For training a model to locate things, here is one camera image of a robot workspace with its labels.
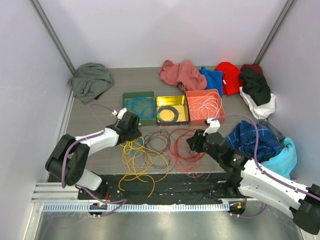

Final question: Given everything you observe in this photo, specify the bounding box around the short blue cable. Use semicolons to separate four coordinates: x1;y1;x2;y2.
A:
129;139;148;158

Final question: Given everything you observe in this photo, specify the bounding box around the white cable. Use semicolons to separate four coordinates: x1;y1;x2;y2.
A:
188;98;221;121
188;91;223;118

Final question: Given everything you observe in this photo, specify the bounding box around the grey cable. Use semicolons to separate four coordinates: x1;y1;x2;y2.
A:
156;105;180;123

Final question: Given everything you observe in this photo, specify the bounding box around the yellow cable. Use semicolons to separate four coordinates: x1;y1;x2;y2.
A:
118;138;172;200

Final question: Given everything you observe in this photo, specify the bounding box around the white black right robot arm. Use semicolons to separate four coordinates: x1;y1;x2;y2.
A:
186;130;320;235

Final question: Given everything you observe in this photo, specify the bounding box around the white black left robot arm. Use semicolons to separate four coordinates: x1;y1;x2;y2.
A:
45;108;142;200

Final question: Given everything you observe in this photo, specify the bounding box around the blue plaid cloth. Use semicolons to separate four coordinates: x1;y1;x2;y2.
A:
226;120;284;163

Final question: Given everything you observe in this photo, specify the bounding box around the green plastic tray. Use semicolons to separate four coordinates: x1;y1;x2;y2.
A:
122;91;157;127

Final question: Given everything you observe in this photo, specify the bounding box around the orange plastic tray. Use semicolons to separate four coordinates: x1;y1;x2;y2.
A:
185;89;225;127

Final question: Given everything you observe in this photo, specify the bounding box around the yellow metal tin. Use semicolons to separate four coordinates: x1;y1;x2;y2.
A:
155;95;189;127

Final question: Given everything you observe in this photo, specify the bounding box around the white cloth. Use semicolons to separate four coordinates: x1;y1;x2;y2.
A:
239;86;276;120

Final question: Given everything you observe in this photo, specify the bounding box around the grey green cloth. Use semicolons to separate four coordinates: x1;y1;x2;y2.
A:
68;62;115;104

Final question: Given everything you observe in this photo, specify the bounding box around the pink cloth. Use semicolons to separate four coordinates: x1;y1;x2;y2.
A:
158;60;207;93

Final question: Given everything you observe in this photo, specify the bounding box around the grey denim cloth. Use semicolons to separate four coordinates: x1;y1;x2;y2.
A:
256;120;286;142

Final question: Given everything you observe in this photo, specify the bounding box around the light blue cloth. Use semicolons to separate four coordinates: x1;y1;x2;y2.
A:
261;137;298;180

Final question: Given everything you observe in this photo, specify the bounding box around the black cloth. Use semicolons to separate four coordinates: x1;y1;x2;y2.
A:
239;67;271;106

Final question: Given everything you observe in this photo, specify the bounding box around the dark red cloth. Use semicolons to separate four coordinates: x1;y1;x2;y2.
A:
240;63;264;75

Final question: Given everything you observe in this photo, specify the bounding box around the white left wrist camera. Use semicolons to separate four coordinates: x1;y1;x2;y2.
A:
111;107;128;120

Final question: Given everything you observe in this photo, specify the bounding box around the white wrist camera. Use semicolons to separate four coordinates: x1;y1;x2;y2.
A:
203;118;221;136
111;107;128;120

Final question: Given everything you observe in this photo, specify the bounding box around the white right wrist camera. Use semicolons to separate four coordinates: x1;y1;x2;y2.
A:
203;118;221;136

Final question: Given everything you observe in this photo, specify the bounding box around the red cable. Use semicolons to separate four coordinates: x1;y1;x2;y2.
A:
167;128;208;181

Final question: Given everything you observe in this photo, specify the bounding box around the blue cable in green tray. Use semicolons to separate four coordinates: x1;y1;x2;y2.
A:
124;96;156;120

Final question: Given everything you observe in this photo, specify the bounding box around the dark brown cable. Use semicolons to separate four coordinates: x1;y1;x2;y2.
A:
143;129;173;171

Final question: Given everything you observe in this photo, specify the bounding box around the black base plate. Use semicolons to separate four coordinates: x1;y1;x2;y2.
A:
90;172;244;205

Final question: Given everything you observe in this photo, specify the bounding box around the white slotted cable duct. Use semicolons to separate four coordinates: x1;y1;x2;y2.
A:
42;201;230;213

